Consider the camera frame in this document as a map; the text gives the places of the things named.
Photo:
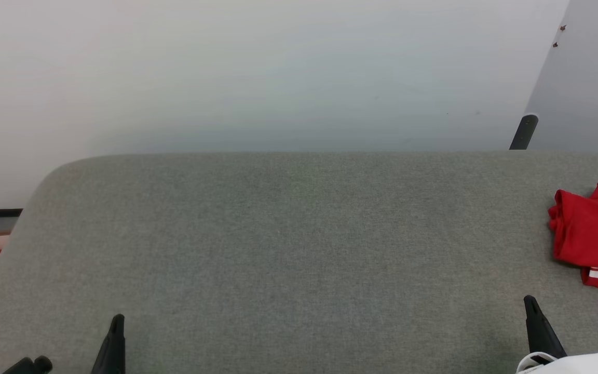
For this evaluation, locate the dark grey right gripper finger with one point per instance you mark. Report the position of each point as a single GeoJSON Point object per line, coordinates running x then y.
{"type": "Point", "coordinates": [543, 335]}

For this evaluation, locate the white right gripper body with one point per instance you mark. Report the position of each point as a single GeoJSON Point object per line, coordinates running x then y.
{"type": "Point", "coordinates": [579, 364]}

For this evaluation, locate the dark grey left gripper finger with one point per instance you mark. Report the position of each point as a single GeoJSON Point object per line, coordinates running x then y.
{"type": "Point", "coordinates": [111, 350]}

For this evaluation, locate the red and white jersey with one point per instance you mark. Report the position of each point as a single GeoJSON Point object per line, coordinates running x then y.
{"type": "Point", "coordinates": [595, 234]}

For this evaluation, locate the black pole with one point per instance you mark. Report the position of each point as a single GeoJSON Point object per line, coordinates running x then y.
{"type": "Point", "coordinates": [525, 132]}

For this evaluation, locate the grey partition panel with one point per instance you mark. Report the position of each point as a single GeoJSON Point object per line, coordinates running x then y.
{"type": "Point", "coordinates": [589, 78]}

